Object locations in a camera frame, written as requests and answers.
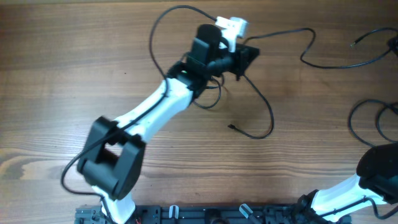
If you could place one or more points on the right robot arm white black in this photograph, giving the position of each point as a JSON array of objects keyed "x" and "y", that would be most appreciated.
[{"x": 374, "y": 182}]

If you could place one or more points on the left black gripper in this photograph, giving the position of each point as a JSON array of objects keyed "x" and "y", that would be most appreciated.
[{"x": 241, "y": 59}]

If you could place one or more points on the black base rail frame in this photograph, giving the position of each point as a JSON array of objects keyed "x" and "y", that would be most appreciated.
[{"x": 268, "y": 214}]

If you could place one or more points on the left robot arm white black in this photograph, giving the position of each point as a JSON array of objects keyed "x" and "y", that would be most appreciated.
[{"x": 112, "y": 157}]

